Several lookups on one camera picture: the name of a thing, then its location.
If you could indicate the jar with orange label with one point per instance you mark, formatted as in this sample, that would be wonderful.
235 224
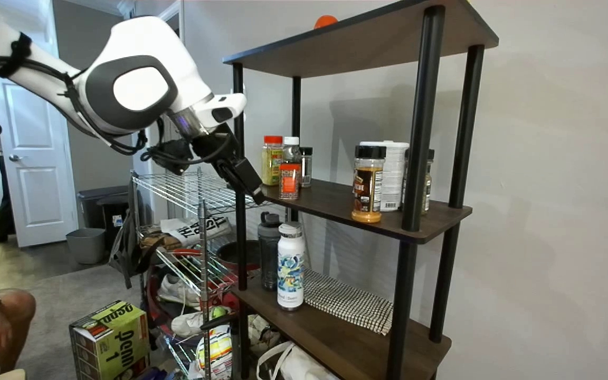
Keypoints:
290 183

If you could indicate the white mesh shelf mat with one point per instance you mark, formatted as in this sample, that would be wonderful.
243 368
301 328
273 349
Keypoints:
349 305

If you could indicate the green drink carton box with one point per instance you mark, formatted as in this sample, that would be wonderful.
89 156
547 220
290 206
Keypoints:
111 340

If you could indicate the white plastic bag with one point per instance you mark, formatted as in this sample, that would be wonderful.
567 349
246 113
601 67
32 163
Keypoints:
290 361

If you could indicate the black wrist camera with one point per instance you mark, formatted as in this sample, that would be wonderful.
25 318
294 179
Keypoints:
171 156

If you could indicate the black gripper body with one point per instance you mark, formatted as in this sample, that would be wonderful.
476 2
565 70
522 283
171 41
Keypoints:
229 162

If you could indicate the small orange ball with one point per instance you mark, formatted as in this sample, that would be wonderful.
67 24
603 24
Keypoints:
325 22

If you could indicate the black-lid brown spice jar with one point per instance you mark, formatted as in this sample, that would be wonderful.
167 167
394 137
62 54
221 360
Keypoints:
367 187

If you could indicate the white printed box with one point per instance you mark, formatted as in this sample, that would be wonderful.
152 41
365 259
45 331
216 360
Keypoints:
194 229

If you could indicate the dark grey tumbler bottle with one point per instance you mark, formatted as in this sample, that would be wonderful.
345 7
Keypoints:
268 245

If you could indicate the orange-lid jar yellow contents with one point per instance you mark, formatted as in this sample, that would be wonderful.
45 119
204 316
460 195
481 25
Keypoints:
273 163

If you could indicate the black round bowl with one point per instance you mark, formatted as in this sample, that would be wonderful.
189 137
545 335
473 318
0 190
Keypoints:
237 254

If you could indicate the white floral water bottle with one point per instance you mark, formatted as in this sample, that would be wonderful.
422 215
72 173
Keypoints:
290 265

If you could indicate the dark wood black-post shelf unit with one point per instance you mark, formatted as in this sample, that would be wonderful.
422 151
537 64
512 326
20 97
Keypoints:
359 42

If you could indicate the small dark-lid spice jar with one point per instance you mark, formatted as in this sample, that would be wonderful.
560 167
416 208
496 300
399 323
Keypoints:
307 167

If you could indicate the white panelled door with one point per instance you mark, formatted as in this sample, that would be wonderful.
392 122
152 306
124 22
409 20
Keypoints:
36 183

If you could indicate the white canister blue label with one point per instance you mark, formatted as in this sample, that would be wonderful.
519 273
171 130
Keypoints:
395 179

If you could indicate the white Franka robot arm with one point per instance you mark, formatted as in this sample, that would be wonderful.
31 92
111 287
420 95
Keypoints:
135 87

